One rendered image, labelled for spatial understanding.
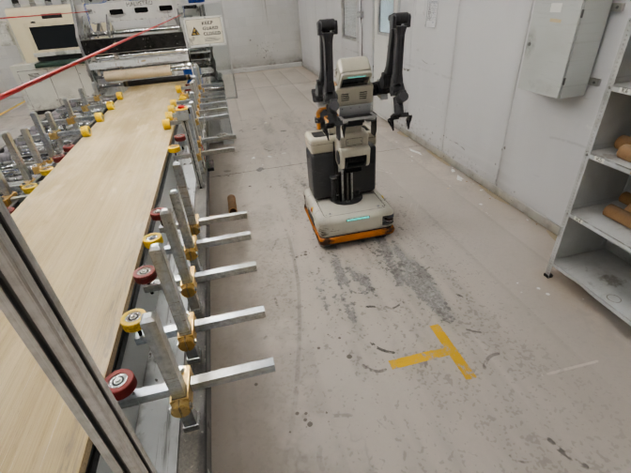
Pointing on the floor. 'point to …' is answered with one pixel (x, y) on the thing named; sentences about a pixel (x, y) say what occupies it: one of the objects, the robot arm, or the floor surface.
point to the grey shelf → (589, 219)
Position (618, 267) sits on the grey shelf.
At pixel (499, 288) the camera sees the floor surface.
